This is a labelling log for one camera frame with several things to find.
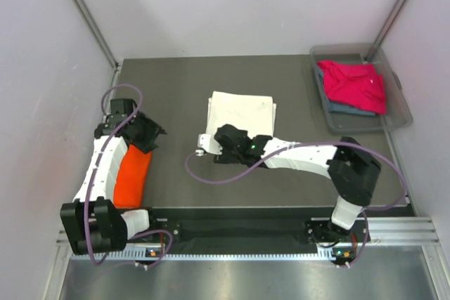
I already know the white t shirt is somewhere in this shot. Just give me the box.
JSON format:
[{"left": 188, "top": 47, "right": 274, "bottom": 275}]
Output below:
[{"left": 205, "top": 91, "right": 276, "bottom": 138}]

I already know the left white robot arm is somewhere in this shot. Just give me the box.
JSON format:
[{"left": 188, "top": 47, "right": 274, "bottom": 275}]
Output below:
[{"left": 60, "top": 98, "right": 165, "bottom": 256}]

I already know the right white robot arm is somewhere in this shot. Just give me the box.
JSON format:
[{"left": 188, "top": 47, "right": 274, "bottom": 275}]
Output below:
[{"left": 207, "top": 124, "right": 381, "bottom": 241}]

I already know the orange folded t shirt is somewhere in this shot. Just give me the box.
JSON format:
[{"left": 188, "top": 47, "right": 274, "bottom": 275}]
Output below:
[{"left": 113, "top": 145, "right": 152, "bottom": 209}]

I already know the blue t shirt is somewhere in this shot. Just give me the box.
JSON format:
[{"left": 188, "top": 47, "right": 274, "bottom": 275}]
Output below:
[{"left": 314, "top": 66, "right": 375, "bottom": 117}]

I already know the clear plastic bin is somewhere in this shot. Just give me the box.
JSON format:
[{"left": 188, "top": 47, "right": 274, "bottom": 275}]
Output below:
[{"left": 309, "top": 43, "right": 413, "bottom": 134}]

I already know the pink t shirt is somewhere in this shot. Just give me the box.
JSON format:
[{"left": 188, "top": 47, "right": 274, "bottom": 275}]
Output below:
[{"left": 317, "top": 60, "right": 387, "bottom": 115}]

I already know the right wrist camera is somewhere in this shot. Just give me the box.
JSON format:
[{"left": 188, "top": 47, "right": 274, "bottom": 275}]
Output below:
[{"left": 195, "top": 133, "right": 222, "bottom": 157}]

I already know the grey slotted cable duct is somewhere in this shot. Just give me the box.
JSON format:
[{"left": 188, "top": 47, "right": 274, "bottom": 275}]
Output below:
[{"left": 108, "top": 243, "right": 356, "bottom": 262}]

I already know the aluminium frame rail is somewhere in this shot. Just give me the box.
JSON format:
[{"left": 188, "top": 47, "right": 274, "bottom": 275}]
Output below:
[{"left": 56, "top": 217, "right": 440, "bottom": 247}]

